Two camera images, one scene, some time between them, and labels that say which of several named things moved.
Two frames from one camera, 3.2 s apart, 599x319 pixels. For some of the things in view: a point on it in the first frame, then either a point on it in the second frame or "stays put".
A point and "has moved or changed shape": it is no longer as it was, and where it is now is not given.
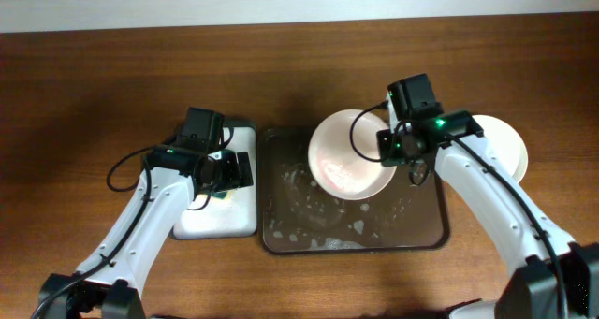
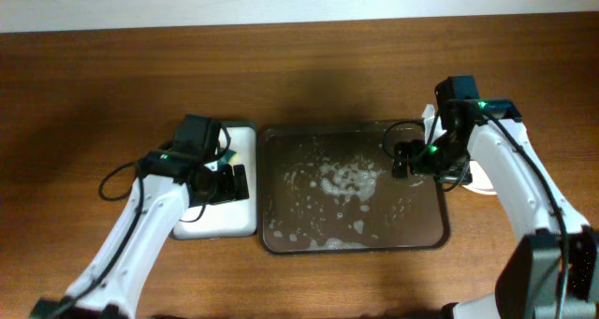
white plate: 344,157 has moved or changed shape
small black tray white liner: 235,216 stays put
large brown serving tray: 298,214 stays put
